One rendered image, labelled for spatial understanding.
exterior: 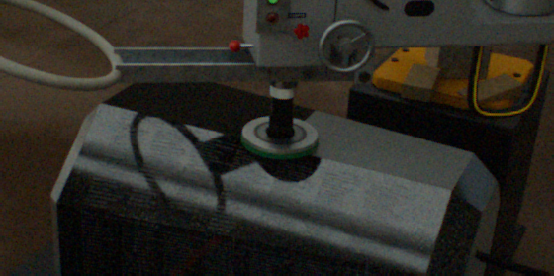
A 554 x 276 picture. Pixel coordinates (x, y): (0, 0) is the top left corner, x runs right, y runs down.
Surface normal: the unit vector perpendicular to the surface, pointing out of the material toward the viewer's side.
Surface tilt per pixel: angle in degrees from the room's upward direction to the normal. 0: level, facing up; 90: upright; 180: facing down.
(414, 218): 45
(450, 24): 90
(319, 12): 90
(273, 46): 90
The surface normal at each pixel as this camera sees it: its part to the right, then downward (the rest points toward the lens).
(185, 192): -0.24, -0.37
